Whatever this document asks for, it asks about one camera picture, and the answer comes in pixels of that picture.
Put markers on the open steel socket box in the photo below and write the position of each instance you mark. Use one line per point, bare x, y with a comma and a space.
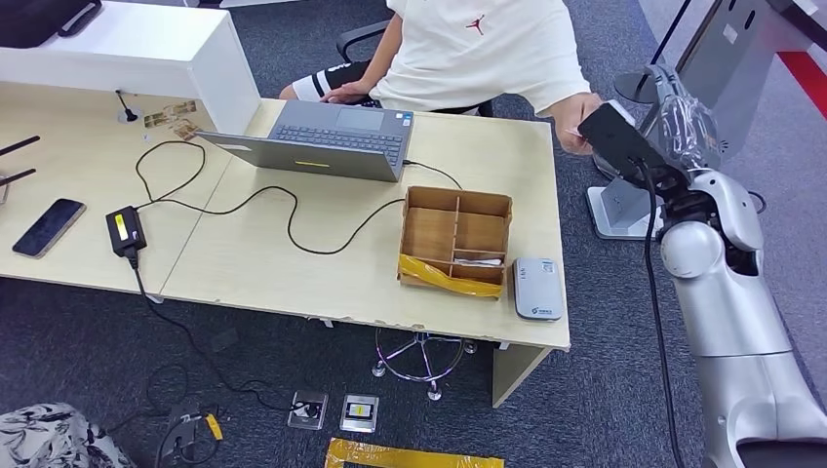
307, 411

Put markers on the steel socket box yellow label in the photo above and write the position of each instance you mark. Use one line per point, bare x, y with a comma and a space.
359, 413

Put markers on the dark smartphone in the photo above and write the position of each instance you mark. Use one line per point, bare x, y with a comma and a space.
48, 227

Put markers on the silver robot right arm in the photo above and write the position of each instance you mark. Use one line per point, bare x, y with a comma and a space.
736, 310

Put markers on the person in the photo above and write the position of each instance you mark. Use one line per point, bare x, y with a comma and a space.
478, 51

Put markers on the black sign stanchion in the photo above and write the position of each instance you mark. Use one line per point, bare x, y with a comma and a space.
636, 87

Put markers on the silver kiosk stand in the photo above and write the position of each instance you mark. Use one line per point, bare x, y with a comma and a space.
727, 64

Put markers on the black office chair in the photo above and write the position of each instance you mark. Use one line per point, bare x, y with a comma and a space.
355, 35

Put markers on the black white patterned cloth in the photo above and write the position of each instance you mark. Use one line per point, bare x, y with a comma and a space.
51, 438

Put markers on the chrome stool base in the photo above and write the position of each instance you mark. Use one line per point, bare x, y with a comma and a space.
421, 368

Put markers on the person's right hand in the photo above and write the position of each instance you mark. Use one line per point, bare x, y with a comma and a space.
352, 92

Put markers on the person's right forearm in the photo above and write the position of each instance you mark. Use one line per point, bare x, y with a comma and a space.
384, 61

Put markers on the black bag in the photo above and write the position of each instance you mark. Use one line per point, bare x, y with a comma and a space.
32, 19

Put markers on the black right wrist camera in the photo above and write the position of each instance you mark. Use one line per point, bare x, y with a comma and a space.
614, 139

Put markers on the grey laptop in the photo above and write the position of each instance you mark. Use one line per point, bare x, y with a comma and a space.
326, 158

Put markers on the wide yellow tape sheet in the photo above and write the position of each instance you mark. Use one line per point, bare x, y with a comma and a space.
413, 457

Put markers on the person's left hand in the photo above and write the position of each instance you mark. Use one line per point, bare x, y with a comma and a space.
572, 139

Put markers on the small gold sticker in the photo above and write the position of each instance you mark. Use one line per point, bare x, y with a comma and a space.
186, 131

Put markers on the cardboard organizer box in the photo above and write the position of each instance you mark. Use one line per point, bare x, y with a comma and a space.
429, 232

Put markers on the white counter riser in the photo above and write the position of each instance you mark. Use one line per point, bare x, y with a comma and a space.
132, 58

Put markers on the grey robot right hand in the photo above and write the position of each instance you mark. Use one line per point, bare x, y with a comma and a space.
688, 129

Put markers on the black power adapter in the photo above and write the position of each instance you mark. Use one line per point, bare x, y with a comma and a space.
126, 231

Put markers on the black rod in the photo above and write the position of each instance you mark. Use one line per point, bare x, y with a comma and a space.
18, 146
16, 177

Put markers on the small black desk antenna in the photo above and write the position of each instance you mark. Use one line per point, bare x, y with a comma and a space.
129, 115

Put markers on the long gold sticker sheet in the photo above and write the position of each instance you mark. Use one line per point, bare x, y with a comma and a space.
168, 113

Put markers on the person's left forearm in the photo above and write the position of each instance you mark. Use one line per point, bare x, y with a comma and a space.
575, 106

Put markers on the chrome stanchion post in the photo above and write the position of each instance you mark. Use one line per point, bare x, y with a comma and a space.
602, 167

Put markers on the clear plastic wrap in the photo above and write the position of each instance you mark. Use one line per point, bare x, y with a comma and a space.
694, 132

